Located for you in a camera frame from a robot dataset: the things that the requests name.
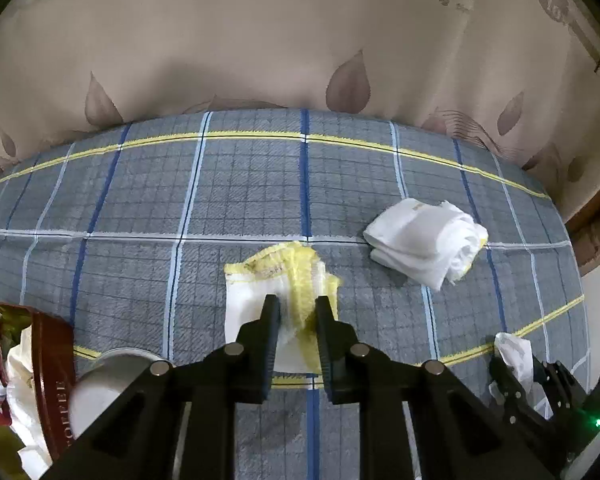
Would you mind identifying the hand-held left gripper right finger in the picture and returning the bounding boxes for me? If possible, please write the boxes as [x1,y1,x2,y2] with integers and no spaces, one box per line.
[315,295,556,480]

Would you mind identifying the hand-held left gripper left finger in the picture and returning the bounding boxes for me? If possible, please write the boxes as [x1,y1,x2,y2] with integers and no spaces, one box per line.
[40,294,282,480]

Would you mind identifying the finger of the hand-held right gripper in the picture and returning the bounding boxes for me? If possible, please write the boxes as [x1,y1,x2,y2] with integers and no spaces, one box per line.
[489,357,532,427]
[531,356,584,412]

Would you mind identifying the white and yellow cloth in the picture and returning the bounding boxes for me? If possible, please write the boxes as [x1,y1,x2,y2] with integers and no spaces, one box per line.
[223,241,342,375]

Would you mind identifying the white tissue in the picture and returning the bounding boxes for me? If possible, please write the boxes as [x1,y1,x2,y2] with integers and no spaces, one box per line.
[488,332,553,418]

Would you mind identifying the red and gold tin box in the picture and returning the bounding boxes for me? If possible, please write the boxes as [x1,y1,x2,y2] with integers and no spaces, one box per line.
[0,299,77,480]

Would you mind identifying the white folded cloth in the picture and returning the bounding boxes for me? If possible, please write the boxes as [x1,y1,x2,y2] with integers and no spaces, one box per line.
[363,198,489,292]

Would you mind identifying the grey plaid bed sheet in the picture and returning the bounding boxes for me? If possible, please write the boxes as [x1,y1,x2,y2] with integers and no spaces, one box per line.
[0,107,588,480]

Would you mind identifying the cream crumpled cloth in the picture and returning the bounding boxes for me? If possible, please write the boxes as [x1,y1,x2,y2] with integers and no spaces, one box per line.
[5,330,56,480]

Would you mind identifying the beige leaf print curtain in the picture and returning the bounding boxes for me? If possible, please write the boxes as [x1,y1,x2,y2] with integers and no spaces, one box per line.
[0,0,600,221]

